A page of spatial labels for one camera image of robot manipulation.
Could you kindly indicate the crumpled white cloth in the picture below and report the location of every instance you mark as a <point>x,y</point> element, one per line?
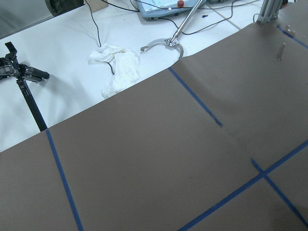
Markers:
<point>124,66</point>

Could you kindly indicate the metal reacher grabber tool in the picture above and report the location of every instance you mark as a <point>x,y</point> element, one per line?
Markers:
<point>173,41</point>

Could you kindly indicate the blue teach pendant tablet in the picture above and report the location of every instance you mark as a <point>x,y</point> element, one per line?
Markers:
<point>151,10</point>

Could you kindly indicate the aluminium frame post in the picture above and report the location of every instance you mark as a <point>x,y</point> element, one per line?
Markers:
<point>269,11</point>

